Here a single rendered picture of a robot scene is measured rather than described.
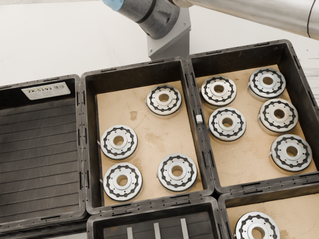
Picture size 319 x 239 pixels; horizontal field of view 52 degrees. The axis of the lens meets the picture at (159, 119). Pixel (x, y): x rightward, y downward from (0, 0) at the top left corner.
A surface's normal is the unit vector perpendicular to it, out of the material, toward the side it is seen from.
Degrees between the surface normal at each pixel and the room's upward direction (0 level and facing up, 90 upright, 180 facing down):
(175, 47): 90
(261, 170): 0
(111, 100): 0
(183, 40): 90
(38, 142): 0
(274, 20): 96
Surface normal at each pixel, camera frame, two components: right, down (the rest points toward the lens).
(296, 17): -0.74, 0.52
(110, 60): -0.07, -0.44
